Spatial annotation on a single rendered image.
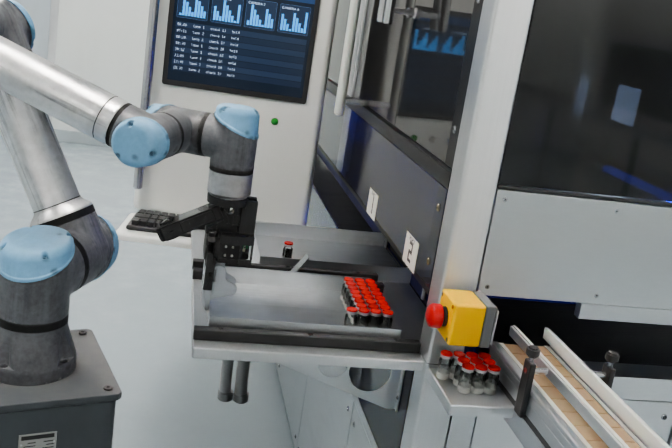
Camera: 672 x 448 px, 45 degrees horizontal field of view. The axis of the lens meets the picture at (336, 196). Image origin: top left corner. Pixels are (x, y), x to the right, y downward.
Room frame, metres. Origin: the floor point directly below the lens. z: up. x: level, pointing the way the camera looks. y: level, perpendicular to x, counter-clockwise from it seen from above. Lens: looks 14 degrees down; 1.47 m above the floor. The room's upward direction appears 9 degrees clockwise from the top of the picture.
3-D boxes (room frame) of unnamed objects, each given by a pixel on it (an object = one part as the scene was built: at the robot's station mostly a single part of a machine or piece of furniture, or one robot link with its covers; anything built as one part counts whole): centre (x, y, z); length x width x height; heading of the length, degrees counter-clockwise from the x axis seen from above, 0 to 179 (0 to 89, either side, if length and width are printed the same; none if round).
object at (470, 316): (1.24, -0.24, 0.99); 0.08 x 0.07 x 0.07; 102
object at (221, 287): (1.32, 0.18, 0.95); 0.06 x 0.03 x 0.09; 102
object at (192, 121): (1.34, 0.28, 1.21); 0.11 x 0.11 x 0.08; 81
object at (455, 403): (1.24, -0.28, 0.87); 0.14 x 0.13 x 0.02; 102
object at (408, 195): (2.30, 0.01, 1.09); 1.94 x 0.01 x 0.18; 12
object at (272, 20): (2.31, 0.33, 1.19); 0.50 x 0.19 x 0.78; 94
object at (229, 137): (1.34, 0.19, 1.21); 0.09 x 0.08 x 0.11; 81
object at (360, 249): (1.79, 0.00, 0.90); 0.34 x 0.26 x 0.04; 102
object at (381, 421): (2.32, 0.02, 0.73); 1.98 x 0.01 x 0.25; 12
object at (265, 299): (1.44, 0.04, 0.90); 0.34 x 0.26 x 0.04; 102
